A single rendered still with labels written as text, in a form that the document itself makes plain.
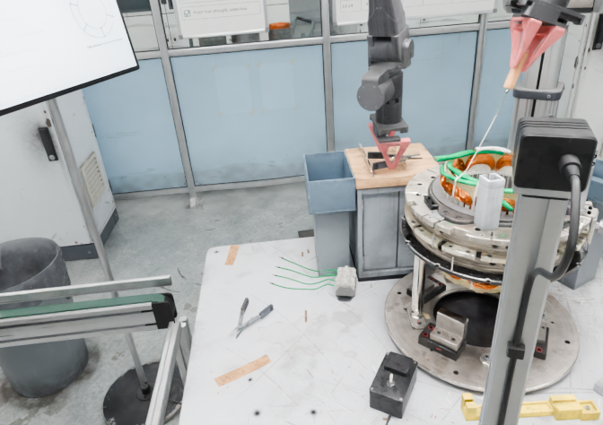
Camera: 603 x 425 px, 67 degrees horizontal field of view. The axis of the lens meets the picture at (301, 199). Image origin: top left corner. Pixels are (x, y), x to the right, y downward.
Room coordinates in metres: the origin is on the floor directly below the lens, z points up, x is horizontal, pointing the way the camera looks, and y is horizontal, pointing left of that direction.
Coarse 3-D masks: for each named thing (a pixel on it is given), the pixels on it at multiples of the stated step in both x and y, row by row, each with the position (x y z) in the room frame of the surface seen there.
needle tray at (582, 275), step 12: (600, 168) 0.91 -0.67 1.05; (600, 180) 0.90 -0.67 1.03; (588, 192) 0.83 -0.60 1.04; (600, 192) 0.81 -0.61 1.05; (600, 204) 0.83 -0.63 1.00; (600, 216) 0.84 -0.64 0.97; (600, 240) 0.85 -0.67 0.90; (588, 252) 0.83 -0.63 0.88; (600, 252) 0.86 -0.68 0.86; (588, 264) 0.84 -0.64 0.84; (576, 276) 0.83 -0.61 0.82; (588, 276) 0.85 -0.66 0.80; (576, 288) 0.83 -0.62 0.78
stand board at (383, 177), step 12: (420, 144) 1.09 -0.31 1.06; (348, 156) 1.05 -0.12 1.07; (360, 156) 1.05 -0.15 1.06; (420, 156) 1.02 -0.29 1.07; (432, 156) 1.01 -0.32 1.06; (360, 168) 0.98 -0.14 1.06; (396, 168) 0.96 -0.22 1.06; (408, 168) 0.96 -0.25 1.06; (420, 168) 0.95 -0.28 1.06; (360, 180) 0.92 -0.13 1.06; (372, 180) 0.92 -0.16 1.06; (384, 180) 0.92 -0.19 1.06; (396, 180) 0.92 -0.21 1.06; (408, 180) 0.92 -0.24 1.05
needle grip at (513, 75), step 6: (528, 54) 0.74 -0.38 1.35; (522, 60) 0.74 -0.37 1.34; (516, 66) 0.74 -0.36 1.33; (522, 66) 0.74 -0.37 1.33; (510, 72) 0.74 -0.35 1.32; (516, 72) 0.74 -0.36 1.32; (510, 78) 0.74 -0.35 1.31; (516, 78) 0.74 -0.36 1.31; (504, 84) 0.74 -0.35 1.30; (510, 84) 0.74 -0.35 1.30
